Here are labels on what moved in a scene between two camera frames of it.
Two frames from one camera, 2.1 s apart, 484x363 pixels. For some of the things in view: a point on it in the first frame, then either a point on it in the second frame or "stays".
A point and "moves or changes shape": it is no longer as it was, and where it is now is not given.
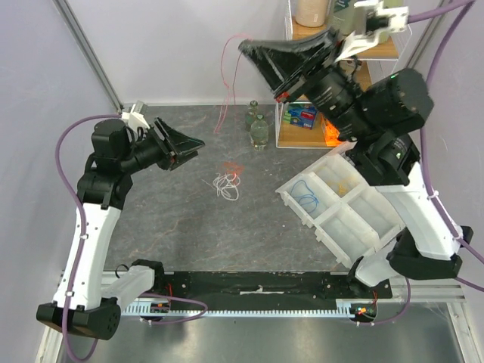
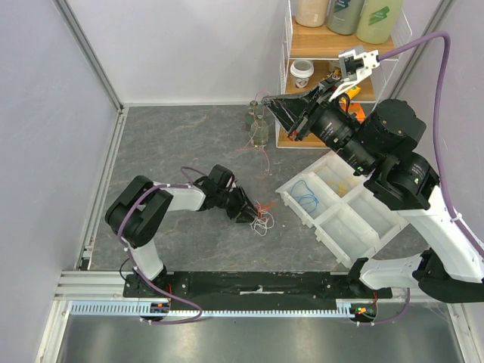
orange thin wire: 239,169 → 260,208
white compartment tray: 349,213 stays
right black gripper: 305,76 → 307,114
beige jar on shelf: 311,13 stays
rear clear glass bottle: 251,116 stays
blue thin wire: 307,200 stays
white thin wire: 225,187 moves or changes shape
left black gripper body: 164,154 → 234,202
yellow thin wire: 343,184 stays
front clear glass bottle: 259,133 stays
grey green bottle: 342,16 stays
